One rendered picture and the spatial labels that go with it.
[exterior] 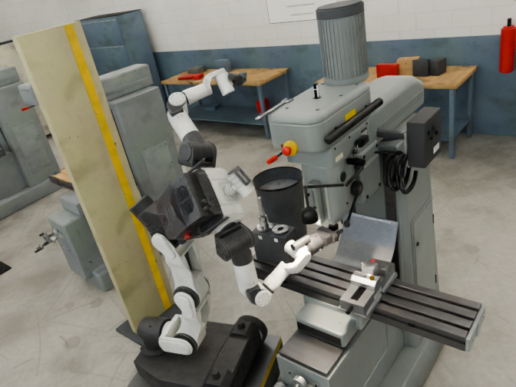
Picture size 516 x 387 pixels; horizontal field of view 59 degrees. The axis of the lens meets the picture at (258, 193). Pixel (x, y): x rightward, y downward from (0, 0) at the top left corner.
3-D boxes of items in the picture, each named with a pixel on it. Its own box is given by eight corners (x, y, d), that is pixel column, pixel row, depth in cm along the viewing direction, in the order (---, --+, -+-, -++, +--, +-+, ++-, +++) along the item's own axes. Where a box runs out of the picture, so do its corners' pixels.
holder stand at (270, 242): (290, 267, 249) (284, 236, 240) (256, 259, 261) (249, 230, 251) (300, 254, 257) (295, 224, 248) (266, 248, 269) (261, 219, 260)
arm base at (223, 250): (225, 268, 191) (228, 253, 182) (208, 246, 197) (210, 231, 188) (253, 252, 198) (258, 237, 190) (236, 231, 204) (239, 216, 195)
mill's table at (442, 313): (470, 354, 188) (471, 339, 185) (243, 273, 265) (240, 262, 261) (486, 318, 203) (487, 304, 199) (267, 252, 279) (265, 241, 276)
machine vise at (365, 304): (367, 319, 204) (365, 301, 199) (338, 309, 213) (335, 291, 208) (398, 274, 227) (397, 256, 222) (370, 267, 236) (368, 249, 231)
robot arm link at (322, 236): (338, 229, 212) (319, 241, 206) (339, 246, 216) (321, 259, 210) (319, 221, 221) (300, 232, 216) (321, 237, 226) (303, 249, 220)
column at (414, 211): (416, 373, 285) (408, 141, 215) (351, 346, 313) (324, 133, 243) (444, 322, 317) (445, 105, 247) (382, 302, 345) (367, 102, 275)
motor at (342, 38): (355, 86, 194) (348, 6, 179) (315, 86, 206) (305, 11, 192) (376, 73, 207) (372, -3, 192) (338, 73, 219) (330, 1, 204)
